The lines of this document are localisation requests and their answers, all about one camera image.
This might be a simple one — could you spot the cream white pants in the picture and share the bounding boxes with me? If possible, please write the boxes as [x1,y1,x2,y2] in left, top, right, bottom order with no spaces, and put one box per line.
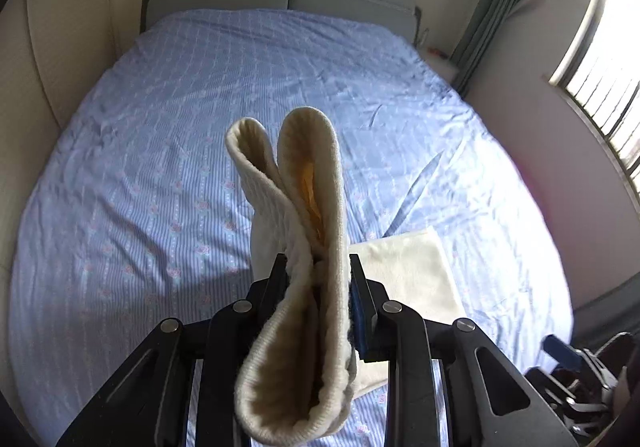
[226,107,462,446]

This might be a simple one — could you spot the blue striped floral bed sheet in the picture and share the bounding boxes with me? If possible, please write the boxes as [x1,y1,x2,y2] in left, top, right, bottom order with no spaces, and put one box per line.
[9,10,574,446]

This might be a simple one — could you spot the white nightstand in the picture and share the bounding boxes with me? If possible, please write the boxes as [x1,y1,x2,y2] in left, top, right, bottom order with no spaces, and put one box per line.
[419,48,459,83]

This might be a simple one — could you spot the barred window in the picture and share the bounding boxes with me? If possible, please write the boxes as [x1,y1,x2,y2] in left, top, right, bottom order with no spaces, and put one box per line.
[550,0,639,192]

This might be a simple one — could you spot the white louvered wardrobe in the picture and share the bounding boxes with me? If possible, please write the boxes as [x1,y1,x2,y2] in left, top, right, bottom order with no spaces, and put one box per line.
[0,0,120,378]

